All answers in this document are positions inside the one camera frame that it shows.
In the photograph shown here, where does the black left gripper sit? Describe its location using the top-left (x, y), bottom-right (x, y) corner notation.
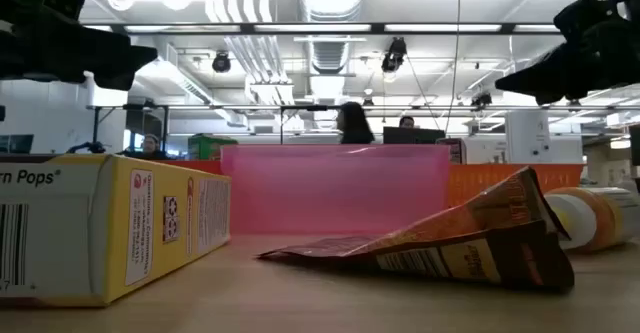
top-left (0, 0), bottom-right (159, 92)

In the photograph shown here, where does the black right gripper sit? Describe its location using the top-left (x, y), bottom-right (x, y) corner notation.
top-left (494, 0), bottom-right (640, 107)

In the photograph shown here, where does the green cereal box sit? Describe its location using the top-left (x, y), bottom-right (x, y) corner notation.
top-left (187, 133), bottom-right (240, 162)

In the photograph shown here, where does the pink cereal box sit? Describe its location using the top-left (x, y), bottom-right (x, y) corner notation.
top-left (436, 137), bottom-right (468, 166)

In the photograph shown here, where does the orange squeeze bottle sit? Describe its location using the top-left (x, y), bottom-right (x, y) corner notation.
top-left (543, 186), bottom-right (640, 254)

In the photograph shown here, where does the brown snack bag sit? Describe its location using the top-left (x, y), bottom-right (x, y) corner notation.
top-left (256, 165), bottom-right (576, 290)

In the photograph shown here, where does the white cabinet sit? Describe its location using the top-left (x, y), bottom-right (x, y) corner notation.
top-left (504, 110), bottom-right (553, 164)

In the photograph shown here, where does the orange plastic basket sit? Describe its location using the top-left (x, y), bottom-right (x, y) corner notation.
top-left (446, 162), bottom-right (585, 209)

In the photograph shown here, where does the red plastic basket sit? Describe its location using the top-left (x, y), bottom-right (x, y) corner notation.
top-left (152, 158), bottom-right (225, 176)

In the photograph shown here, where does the dark computer monitor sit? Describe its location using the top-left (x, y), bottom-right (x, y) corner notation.
top-left (0, 133), bottom-right (35, 155)

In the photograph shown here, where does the black computer monitor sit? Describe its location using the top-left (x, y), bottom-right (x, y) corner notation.
top-left (382, 126), bottom-right (446, 145)

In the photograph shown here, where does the yellow Corn Pops box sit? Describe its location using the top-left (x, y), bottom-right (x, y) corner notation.
top-left (0, 153), bottom-right (232, 308)

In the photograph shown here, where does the black overhead beam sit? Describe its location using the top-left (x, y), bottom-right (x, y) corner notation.
top-left (82, 21), bottom-right (564, 36)

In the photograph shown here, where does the pink translucent plastic bin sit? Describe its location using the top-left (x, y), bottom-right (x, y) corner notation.
top-left (220, 143), bottom-right (452, 236)

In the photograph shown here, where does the black hanging camera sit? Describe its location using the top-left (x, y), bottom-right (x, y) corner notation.
top-left (211, 50), bottom-right (232, 74)
top-left (469, 91), bottom-right (494, 110)
top-left (380, 36), bottom-right (409, 74)

